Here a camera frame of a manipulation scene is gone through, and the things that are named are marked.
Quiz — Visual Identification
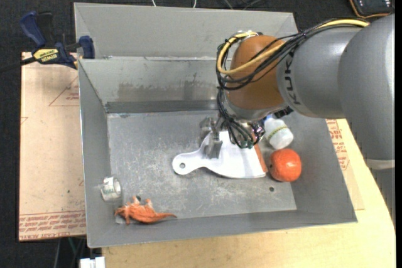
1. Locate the white paddle-shaped cutting board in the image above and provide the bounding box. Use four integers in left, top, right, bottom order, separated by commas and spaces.
171, 130, 267, 180

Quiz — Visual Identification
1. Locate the grey metal bin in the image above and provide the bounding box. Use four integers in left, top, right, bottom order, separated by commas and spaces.
73, 2, 358, 249

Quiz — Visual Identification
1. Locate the orange ball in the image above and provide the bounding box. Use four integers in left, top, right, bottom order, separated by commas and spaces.
269, 148, 303, 183

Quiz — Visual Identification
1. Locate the brown cardboard board red print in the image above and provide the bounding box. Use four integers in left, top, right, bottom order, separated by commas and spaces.
18, 51, 365, 242

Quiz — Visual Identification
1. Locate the white plastic bottle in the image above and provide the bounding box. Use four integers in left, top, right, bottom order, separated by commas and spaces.
263, 115, 295, 150

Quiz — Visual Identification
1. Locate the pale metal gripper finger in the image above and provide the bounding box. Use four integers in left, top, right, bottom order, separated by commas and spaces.
204, 131, 224, 159
200, 117, 218, 139

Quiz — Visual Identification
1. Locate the orange toy dinosaur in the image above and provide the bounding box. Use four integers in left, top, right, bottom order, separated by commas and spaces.
114, 195, 178, 226

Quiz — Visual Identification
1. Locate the red-brown flat block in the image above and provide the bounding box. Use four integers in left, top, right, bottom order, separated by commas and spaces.
253, 143, 269, 174

